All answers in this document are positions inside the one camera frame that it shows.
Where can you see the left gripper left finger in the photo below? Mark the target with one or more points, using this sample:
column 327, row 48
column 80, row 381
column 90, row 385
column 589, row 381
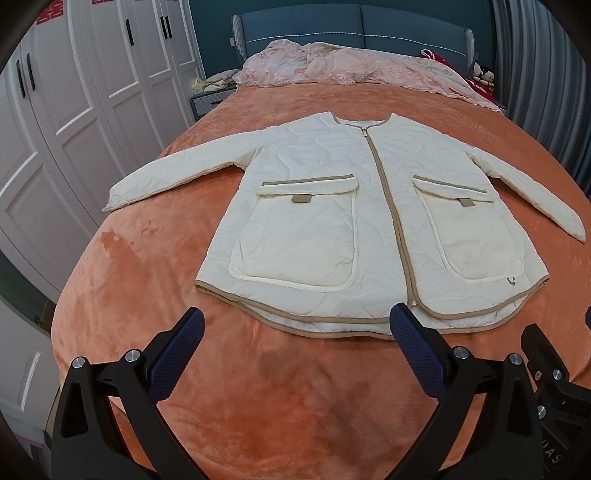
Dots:
column 87, row 442

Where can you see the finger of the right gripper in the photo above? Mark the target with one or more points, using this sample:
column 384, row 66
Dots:
column 555, row 391

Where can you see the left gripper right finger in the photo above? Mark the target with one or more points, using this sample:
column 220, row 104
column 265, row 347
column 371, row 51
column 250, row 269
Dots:
column 507, row 440

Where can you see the cream quilted jacket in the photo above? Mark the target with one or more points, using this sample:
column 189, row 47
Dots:
column 336, row 221

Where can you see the orange plush bedspread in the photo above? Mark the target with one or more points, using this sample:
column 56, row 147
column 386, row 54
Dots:
column 264, row 397

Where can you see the red fabric item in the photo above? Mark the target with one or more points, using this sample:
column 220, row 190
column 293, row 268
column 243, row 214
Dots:
column 477, row 86

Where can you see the grey blue curtain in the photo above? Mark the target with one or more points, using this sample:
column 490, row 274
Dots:
column 544, row 83

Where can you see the black white plush toy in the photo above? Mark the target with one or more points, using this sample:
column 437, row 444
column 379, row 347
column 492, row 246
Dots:
column 483, row 74

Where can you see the dark bedside table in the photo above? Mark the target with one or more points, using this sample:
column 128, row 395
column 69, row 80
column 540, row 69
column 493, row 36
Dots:
column 202, row 103

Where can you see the white panelled wardrobe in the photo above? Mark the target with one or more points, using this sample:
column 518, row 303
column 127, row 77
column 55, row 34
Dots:
column 93, row 91

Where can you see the yellow white cloth pile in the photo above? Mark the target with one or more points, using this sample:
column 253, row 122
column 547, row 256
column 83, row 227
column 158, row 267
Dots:
column 216, row 82

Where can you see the blue upholstered headboard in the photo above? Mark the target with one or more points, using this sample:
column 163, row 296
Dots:
column 353, row 25

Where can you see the pink floral quilt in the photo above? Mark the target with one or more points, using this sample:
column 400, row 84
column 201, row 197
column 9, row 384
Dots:
column 284, row 62

